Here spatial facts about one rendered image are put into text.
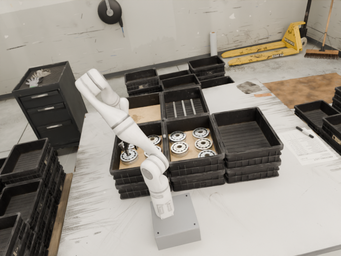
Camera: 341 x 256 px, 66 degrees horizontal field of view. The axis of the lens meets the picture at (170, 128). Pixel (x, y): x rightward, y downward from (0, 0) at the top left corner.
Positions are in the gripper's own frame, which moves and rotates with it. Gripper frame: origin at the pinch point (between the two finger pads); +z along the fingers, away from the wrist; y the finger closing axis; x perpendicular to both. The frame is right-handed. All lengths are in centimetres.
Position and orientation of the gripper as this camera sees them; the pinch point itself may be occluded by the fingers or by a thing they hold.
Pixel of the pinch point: (131, 150)
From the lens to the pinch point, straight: 155.7
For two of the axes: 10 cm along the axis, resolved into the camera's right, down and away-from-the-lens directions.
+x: -6.8, -3.5, 6.5
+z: 1.3, 8.0, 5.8
